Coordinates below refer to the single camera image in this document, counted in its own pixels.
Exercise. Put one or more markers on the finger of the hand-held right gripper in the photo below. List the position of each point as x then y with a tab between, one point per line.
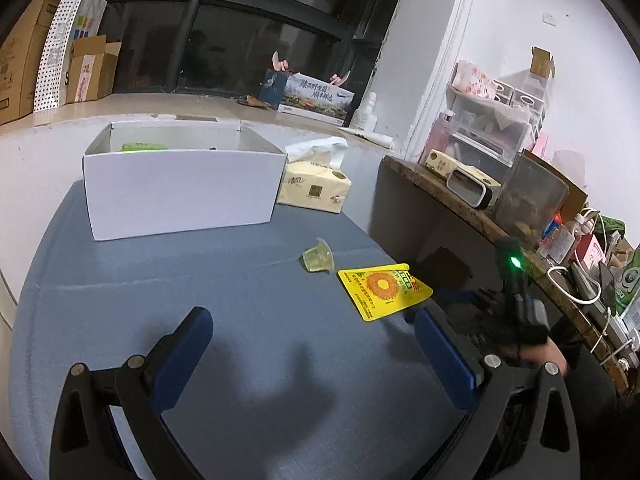
475	297

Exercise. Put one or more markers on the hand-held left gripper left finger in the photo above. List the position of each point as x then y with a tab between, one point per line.
185	350

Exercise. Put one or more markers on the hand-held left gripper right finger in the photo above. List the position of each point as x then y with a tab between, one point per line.
445	360

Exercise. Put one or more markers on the yellow snack packet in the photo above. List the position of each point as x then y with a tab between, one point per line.
382	290

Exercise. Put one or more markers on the white cardboard box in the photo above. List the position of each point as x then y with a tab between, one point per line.
180	195

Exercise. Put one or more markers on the clear jelly cup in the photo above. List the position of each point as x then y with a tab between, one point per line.
316	260

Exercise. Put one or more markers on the green snack packet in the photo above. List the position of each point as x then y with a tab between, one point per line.
145	147

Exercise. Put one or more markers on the person's right forearm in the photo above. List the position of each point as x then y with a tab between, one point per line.
595	410

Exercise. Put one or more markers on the person's right hand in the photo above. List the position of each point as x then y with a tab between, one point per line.
552	355

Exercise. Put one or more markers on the small clear bottle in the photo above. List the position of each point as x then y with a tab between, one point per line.
565	240

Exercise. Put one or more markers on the small pink carton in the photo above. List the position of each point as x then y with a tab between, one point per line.
589	252

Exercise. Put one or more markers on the transparent plastic container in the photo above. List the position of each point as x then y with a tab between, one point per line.
530	200

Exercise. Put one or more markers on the wooden side table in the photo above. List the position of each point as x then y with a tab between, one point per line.
415	210

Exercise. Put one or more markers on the white power strip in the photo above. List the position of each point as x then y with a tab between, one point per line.
627	332

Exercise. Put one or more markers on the green white packet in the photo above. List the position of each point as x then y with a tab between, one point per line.
631	280

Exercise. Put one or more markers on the clear plastic drawer organizer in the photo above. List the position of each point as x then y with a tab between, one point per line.
485	135

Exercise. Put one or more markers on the white flat pouch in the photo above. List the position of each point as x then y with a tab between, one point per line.
370	136

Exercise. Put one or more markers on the cream tissue pack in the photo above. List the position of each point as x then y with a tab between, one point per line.
315	190

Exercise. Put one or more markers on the white plastic bottle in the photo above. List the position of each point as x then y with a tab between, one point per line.
366	115

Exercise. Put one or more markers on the pink floral pack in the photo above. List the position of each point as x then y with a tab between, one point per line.
472	77

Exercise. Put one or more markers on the tiny open cardboard box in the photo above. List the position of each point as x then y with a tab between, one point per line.
542	62

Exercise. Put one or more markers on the landscape printed carton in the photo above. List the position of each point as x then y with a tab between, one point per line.
320	100

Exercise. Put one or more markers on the pink toy figure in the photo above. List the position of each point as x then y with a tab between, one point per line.
341	79
279	61

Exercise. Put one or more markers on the brown crumpled wrapper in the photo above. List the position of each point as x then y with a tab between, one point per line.
255	102

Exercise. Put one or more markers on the open brown cardboard box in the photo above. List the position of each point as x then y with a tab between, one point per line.
90	72

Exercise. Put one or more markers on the dark glass window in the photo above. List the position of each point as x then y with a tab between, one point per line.
250	35

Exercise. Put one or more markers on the white dotted paper bag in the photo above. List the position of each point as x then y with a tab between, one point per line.
57	45

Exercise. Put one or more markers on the tall brown cardboard box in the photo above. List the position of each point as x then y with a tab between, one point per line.
25	60

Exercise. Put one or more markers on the white wall socket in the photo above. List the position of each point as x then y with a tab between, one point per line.
550	18

